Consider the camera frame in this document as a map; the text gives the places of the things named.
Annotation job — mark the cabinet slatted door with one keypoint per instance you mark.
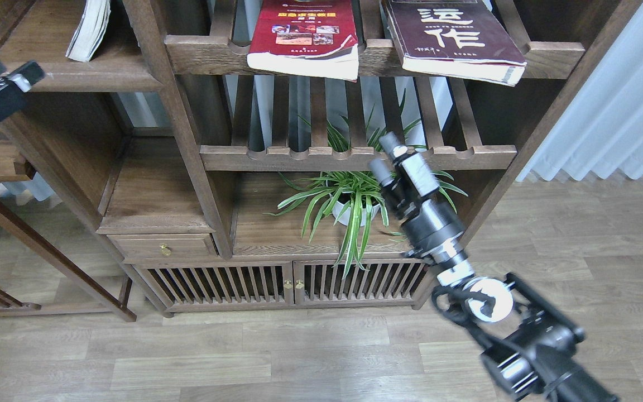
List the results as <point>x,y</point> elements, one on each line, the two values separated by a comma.
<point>249,286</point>
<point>324,284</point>

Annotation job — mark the white lavender book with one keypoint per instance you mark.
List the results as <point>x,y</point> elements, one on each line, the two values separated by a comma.
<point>90,31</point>

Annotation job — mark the white plant pot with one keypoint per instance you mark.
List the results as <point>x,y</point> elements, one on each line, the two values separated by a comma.
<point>344,217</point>

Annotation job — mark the maroon book with white characters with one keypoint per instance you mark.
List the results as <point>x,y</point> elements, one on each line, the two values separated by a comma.
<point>460,39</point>

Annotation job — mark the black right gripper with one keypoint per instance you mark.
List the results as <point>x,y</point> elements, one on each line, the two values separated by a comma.
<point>432,228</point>

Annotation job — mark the red cover book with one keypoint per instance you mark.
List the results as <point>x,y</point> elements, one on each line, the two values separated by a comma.
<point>309,38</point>

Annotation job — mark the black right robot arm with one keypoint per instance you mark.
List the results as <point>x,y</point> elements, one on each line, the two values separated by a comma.
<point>528,344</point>

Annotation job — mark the wooden side rack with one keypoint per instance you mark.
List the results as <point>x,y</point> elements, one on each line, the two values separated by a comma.
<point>15,167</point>

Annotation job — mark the green spider plant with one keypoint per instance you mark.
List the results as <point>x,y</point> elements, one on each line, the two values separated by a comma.
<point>324,190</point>

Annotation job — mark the small wooden drawer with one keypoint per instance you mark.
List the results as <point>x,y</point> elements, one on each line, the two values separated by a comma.
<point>167,246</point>

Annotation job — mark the dark wooden bookshelf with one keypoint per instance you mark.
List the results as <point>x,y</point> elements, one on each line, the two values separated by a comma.
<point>169,131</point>

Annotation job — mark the white pleated curtain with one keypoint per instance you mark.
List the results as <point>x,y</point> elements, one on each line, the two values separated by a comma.
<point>601,132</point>

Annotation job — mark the right cabinet slatted door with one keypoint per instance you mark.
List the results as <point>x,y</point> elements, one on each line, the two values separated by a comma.
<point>324,284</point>

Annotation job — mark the left cabinet slatted door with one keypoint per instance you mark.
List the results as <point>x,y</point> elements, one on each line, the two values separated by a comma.
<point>249,286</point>

